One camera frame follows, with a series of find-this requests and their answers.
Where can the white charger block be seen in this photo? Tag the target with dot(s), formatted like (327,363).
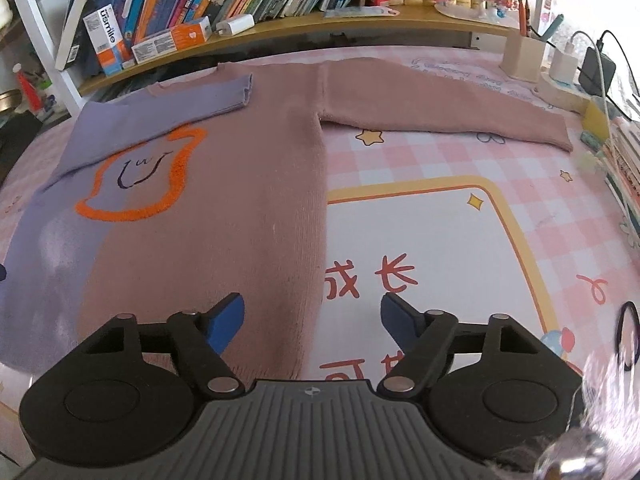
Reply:
(235,26)

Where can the blue flat packet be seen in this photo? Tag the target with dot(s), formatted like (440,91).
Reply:
(360,11)

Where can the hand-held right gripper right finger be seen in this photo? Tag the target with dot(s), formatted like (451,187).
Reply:
(397,318)

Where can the stack of books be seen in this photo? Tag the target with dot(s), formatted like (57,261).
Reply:
(625,170)

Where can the beige pen holder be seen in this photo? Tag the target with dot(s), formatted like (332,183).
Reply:
(522,57)

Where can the pink and purple sweater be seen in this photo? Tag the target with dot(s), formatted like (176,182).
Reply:
(240,170)

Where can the black power adapter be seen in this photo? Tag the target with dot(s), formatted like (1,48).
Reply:
(597,72)

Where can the clear plastic wrap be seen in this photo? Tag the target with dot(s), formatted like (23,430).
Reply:
(605,410)

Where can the teal pen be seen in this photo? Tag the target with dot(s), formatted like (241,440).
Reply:
(552,26)

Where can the beige power strip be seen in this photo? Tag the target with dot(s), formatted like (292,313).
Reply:
(560,94)

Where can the red and white bottle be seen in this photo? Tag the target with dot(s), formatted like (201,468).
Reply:
(31,92)

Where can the white plug adapter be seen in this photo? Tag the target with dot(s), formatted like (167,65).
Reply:
(565,62)

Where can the yellow block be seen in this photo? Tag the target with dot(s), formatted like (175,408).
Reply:
(596,120)

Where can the white shelf frame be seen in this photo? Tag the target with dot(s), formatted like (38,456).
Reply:
(37,20)

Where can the long white orange box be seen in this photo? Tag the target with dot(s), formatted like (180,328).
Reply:
(170,40)

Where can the tall white orange box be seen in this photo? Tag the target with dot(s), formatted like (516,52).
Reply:
(106,40)

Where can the pink checkered desk mat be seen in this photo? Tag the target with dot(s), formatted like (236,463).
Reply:
(430,240)

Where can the wooden desk shelf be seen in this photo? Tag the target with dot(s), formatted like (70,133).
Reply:
(350,25)

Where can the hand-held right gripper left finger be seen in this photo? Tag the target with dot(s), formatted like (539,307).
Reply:
(227,321)

